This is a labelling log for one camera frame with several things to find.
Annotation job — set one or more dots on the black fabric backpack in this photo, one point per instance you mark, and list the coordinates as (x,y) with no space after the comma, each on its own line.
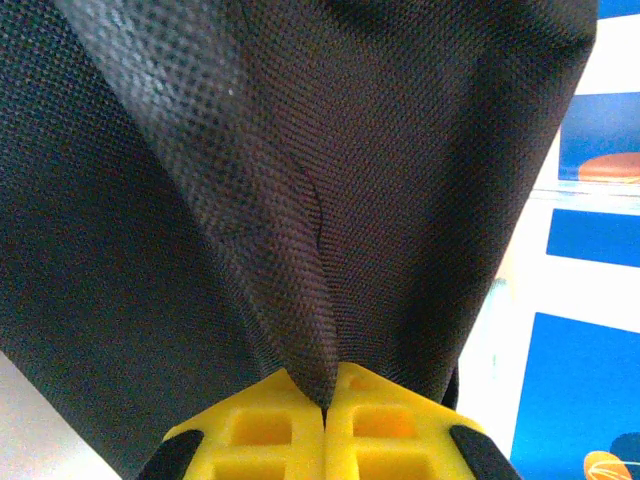
(250,200)

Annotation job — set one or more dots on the aluminium frame post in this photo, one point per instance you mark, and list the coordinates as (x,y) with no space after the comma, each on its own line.
(590,197)

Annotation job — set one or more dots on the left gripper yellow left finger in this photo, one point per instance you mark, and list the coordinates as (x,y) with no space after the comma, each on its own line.
(260,440)

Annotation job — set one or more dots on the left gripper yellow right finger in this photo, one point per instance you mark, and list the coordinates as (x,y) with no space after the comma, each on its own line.
(390,440)

